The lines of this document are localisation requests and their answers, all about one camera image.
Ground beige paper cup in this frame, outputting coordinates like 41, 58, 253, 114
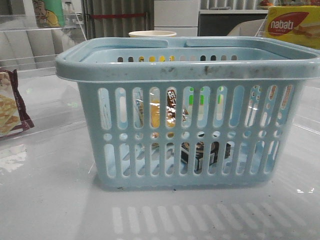
128, 30, 177, 38

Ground yellow Nabati wafer box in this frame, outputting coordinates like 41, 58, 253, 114
264, 5, 320, 50

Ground packaged bread clear wrapper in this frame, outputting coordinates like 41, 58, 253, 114
135, 87, 189, 139

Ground brown waffle snack bag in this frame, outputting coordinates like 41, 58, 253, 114
0, 70, 35, 138

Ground clear acrylic left shelf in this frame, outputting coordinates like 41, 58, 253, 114
0, 11, 87, 141

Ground light blue plastic basket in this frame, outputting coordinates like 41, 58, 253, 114
55, 36, 320, 189

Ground white cabinet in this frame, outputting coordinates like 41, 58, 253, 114
153, 0, 200, 37

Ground green yellow cartoon package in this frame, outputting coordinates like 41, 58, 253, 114
32, 0, 65, 28

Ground black tissue pack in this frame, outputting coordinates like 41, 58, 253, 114
180, 141, 232, 173

